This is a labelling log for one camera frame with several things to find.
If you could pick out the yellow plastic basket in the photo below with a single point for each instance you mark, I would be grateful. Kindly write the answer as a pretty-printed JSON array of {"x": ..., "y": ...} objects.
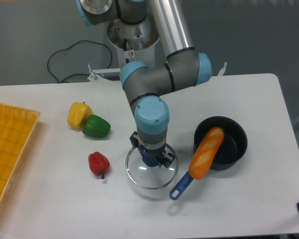
[{"x": 16, "y": 127}]

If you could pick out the green bell pepper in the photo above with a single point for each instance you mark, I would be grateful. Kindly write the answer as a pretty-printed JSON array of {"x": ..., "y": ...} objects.
[{"x": 96, "y": 127}]

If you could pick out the orange toy baguette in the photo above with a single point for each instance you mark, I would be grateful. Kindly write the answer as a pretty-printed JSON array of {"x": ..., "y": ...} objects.
[{"x": 206, "y": 152}]

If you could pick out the glass lid blue knob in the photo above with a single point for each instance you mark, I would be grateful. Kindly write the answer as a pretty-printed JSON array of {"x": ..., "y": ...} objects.
[{"x": 148, "y": 176}]

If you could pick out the red bell pepper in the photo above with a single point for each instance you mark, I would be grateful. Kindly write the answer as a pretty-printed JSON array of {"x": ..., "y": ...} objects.
[{"x": 98, "y": 164}]

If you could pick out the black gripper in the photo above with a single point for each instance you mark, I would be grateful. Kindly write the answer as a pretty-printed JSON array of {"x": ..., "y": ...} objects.
[{"x": 163, "y": 158}]

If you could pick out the yellow bell pepper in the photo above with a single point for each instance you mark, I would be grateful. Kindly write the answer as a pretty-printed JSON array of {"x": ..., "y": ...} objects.
[{"x": 78, "y": 114}]

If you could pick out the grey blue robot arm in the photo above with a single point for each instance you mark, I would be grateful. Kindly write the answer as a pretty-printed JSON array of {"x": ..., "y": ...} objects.
[{"x": 157, "y": 57}]

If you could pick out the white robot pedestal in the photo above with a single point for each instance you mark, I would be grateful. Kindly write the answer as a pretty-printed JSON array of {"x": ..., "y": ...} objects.
[{"x": 137, "y": 43}]

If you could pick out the dark blue saucepan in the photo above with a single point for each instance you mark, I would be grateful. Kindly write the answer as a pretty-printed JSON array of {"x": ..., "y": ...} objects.
[{"x": 230, "y": 151}]

